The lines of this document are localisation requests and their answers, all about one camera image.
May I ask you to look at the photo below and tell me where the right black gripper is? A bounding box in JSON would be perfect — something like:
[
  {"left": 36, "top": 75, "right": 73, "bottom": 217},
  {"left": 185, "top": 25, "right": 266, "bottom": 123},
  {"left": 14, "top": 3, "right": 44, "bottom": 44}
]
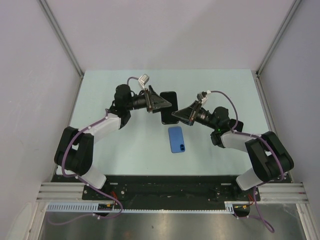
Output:
[{"left": 171, "top": 100, "right": 218, "bottom": 131}]

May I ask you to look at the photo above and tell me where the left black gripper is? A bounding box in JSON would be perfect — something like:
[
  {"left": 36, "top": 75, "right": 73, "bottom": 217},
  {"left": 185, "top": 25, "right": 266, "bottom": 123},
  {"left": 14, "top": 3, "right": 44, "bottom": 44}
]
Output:
[{"left": 125, "top": 85, "right": 171, "bottom": 114}]

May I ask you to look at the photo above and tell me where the black cased phone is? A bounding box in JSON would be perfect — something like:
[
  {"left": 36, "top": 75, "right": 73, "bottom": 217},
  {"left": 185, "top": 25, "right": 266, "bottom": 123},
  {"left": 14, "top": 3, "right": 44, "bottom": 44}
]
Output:
[{"left": 160, "top": 91, "right": 179, "bottom": 125}]

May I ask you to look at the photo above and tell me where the blue phone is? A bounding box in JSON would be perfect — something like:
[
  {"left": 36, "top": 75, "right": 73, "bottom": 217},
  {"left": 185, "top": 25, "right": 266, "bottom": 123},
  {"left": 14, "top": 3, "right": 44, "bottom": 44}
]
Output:
[{"left": 168, "top": 126, "right": 186, "bottom": 154}]

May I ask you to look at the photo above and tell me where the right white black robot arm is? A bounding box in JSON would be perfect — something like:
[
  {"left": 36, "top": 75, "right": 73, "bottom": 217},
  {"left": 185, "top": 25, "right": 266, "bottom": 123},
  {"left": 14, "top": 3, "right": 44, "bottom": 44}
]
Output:
[{"left": 172, "top": 101, "right": 294, "bottom": 201}]

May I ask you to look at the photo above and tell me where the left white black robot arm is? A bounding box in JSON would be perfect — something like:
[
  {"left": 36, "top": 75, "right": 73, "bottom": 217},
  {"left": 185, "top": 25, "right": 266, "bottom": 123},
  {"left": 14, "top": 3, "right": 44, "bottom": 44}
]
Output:
[{"left": 54, "top": 84, "right": 172, "bottom": 200}]

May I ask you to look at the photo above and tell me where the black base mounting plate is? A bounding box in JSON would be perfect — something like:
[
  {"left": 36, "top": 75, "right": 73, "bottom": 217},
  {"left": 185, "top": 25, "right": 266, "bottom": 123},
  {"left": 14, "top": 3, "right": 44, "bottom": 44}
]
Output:
[{"left": 50, "top": 174, "right": 293, "bottom": 211}]

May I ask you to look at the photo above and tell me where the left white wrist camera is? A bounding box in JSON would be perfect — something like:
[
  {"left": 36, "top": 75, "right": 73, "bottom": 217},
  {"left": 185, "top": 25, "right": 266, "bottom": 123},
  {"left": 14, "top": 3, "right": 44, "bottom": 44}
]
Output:
[{"left": 138, "top": 74, "right": 150, "bottom": 90}]

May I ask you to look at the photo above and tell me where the white slotted cable duct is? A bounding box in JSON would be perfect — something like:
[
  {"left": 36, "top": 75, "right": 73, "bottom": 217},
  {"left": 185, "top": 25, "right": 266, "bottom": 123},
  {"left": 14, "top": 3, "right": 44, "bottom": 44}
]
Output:
[{"left": 46, "top": 202, "right": 240, "bottom": 214}]

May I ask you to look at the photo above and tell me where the aluminium front rail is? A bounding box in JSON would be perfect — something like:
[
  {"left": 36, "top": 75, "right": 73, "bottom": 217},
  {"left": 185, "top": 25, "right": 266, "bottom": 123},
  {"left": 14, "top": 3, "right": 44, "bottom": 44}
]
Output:
[{"left": 36, "top": 182, "right": 309, "bottom": 204}]

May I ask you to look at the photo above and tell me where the left aluminium frame post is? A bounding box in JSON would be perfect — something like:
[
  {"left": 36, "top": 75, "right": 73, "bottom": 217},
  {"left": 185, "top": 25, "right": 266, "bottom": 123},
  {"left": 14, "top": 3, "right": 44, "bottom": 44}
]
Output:
[{"left": 37, "top": 0, "right": 84, "bottom": 79}]

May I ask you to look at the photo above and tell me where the aluminium frame post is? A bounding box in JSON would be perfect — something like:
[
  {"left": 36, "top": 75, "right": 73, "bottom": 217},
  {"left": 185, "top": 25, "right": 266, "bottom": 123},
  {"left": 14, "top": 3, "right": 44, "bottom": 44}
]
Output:
[
  {"left": 255, "top": 0, "right": 305, "bottom": 76},
  {"left": 37, "top": 0, "right": 84, "bottom": 79}
]

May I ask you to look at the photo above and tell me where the right aluminium frame post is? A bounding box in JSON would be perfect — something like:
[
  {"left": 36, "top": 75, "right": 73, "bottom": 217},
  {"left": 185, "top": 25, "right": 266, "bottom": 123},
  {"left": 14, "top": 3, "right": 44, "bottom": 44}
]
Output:
[{"left": 255, "top": 0, "right": 305, "bottom": 76}]

